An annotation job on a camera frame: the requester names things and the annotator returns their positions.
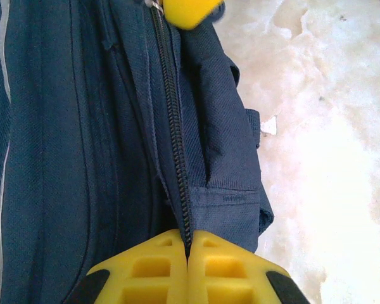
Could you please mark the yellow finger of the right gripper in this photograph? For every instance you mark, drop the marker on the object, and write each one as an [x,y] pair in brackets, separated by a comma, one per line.
[190,12]

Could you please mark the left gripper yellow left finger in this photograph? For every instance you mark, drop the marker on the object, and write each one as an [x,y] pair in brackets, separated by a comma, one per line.
[179,275]

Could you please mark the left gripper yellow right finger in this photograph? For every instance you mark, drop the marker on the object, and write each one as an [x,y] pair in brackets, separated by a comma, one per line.
[196,275]

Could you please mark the navy blue backpack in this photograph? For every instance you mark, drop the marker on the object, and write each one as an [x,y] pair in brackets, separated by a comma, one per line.
[82,142]

